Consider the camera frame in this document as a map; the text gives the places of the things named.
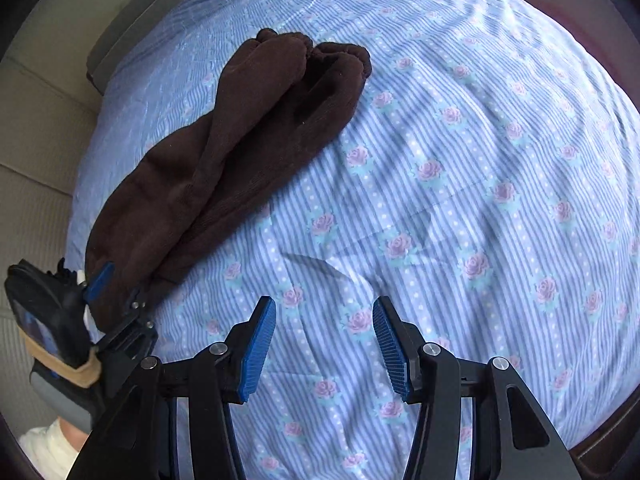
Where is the blue floral striped bedsheet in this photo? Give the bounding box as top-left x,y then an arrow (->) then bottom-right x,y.
65,0 -> 640,480

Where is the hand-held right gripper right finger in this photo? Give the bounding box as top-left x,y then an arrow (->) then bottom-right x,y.
372,296 -> 584,480

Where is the brown wooden bed edge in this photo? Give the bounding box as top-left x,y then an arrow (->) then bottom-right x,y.
570,400 -> 640,472

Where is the person's left forearm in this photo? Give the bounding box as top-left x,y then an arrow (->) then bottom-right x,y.
19,419 -> 82,479

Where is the dark brown toe sock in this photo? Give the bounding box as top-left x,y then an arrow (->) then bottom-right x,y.
85,27 -> 373,333

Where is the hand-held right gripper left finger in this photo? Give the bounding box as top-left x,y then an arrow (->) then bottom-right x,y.
66,296 -> 277,480

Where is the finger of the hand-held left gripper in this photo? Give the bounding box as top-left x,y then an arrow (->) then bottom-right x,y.
81,262 -> 116,307
92,285 -> 160,402

